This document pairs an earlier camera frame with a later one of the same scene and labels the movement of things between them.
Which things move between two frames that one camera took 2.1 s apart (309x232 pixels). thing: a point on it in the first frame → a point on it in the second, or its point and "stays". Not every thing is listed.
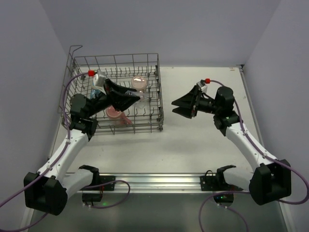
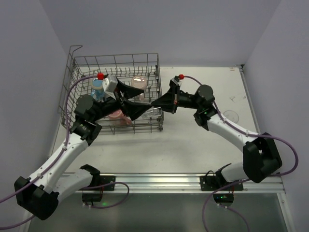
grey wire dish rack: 87,75 stays
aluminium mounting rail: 153,182 stays
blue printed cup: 94,91 stays
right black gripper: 195,101 → 174,98
